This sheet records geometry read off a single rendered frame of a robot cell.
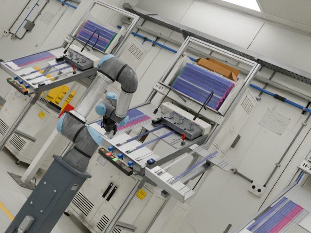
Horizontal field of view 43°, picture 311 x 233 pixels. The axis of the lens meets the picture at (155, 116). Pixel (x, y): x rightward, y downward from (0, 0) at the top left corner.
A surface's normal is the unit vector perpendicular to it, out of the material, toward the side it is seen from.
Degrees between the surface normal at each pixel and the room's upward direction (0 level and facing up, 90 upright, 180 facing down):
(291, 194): 44
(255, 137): 90
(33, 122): 90
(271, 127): 90
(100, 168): 90
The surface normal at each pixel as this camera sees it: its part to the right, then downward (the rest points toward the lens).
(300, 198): 0.07, -0.85
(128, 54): 0.69, 0.41
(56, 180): -0.25, -0.24
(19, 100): -0.47, -0.37
